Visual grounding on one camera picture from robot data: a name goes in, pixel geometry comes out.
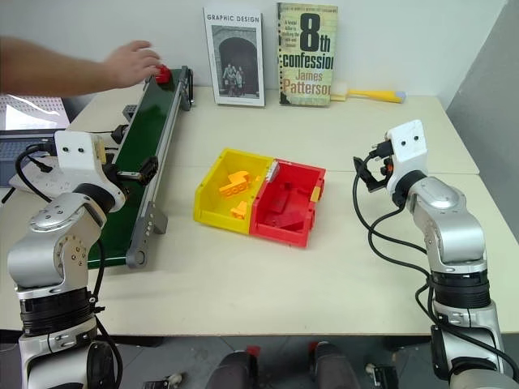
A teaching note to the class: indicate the yellow plastic bin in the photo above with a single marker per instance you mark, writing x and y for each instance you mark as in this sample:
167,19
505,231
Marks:
227,190

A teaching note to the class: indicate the Graphic Design book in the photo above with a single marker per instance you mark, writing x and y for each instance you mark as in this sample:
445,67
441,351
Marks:
235,56

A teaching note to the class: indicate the grey partition panel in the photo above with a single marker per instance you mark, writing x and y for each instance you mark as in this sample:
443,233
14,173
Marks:
486,81

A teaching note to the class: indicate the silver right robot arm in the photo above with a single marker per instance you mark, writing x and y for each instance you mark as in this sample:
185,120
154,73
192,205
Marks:
454,227

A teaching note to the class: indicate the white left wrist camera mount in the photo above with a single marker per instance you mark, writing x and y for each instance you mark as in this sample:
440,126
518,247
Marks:
75,152

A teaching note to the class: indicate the grey toy block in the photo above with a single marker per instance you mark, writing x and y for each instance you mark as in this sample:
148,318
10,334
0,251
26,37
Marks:
131,112

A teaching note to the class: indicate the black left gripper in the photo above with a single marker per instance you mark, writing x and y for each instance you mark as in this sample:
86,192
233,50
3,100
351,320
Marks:
112,173

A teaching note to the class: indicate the green conveyor belt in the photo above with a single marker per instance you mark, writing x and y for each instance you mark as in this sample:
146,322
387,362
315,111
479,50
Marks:
138,154

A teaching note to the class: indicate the red plastic bin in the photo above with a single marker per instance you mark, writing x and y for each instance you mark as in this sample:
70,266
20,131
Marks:
288,202

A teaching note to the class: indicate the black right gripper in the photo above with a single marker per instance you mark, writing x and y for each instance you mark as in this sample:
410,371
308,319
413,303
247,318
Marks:
381,150

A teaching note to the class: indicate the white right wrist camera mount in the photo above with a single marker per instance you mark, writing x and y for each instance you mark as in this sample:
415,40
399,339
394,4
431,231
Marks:
409,150

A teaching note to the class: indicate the dark rounded shape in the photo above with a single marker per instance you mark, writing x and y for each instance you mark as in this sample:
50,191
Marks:
332,366
239,370

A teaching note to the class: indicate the person's bare forearm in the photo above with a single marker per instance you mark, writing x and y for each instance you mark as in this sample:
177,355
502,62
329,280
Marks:
48,69

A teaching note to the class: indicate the person's bare hand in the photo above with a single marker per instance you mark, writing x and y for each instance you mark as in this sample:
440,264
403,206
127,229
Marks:
129,65

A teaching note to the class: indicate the flat red toy block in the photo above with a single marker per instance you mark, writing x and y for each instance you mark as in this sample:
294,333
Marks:
281,204

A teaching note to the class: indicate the small yellow toy block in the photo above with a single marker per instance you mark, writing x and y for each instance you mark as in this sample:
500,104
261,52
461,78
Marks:
240,210

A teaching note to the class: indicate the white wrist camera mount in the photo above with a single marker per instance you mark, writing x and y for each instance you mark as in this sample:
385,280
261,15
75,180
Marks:
75,152
409,150

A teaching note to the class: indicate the red wedge toy block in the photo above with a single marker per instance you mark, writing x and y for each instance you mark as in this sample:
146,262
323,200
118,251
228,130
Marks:
292,225

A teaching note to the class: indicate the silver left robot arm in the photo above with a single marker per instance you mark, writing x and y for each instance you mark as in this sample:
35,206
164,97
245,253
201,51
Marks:
44,247

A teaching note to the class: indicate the open laptop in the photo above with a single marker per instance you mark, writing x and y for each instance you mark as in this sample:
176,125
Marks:
28,113

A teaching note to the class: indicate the white power strip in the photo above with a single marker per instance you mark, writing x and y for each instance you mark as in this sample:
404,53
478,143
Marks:
57,182

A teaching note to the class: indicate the orange toy pieces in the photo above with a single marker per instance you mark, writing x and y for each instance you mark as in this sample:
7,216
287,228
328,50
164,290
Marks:
234,184

